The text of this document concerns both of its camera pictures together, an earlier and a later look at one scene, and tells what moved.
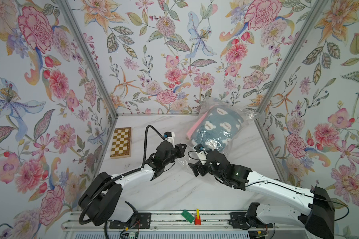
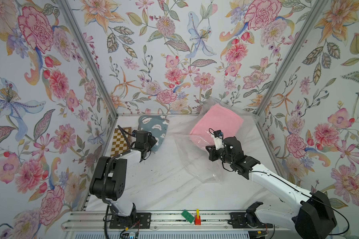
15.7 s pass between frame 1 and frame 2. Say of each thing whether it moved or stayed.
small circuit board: stayed
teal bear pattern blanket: moved
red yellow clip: stayed
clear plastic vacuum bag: moved
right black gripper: moved
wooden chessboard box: stayed
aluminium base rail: stayed
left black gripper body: moved
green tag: stayed
